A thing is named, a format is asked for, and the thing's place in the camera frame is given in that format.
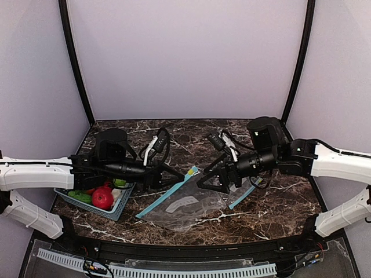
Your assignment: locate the green toy cucumber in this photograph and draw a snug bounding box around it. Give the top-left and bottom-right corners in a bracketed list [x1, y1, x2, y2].
[68, 191, 92, 204]

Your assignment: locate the black frame post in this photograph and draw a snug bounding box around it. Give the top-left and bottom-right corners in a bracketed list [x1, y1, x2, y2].
[281, 0, 316, 126]
[58, 0, 95, 126]

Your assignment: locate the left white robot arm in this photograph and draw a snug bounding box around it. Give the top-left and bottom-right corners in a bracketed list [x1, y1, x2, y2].
[1, 127, 184, 240]

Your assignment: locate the large clear zip bag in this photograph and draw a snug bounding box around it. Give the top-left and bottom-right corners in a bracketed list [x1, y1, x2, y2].
[136, 166, 226, 232]

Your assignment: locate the light blue plastic basket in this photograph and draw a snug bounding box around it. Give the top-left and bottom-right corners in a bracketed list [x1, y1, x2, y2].
[53, 184, 135, 221]

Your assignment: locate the large red toy apple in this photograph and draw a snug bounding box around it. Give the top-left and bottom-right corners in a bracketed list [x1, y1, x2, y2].
[92, 187, 114, 210]

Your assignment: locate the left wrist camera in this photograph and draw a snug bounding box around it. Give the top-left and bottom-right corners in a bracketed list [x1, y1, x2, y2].
[143, 131, 167, 166]

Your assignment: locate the black front frame rail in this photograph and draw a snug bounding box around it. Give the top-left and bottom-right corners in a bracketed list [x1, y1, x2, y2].
[53, 235, 328, 262]

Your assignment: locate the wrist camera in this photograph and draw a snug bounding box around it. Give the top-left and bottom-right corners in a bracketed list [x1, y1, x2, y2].
[206, 131, 240, 162]
[143, 131, 167, 166]

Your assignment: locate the white slotted cable duct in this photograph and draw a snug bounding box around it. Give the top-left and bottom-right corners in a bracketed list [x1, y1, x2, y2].
[37, 248, 277, 277]

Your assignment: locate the orange toy carrot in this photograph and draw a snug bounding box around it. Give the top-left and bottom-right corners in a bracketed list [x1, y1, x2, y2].
[86, 188, 95, 195]

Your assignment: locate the green toy lettuce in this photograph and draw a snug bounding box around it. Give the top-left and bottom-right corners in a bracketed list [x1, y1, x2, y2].
[71, 190, 86, 196]

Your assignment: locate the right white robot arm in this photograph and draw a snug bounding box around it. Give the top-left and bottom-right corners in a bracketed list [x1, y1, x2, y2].
[197, 116, 370, 237]

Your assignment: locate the right black frame post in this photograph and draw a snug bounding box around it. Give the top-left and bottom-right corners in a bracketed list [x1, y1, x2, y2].
[281, 0, 316, 126]

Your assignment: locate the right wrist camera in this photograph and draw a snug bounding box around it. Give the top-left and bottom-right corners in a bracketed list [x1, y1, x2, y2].
[206, 131, 240, 162]

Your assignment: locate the small clear zip bag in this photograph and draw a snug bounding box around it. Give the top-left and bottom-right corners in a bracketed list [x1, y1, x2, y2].
[225, 177, 263, 210]

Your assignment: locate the left black frame post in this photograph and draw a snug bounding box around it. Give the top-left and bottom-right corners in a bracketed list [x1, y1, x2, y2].
[58, 0, 95, 126]

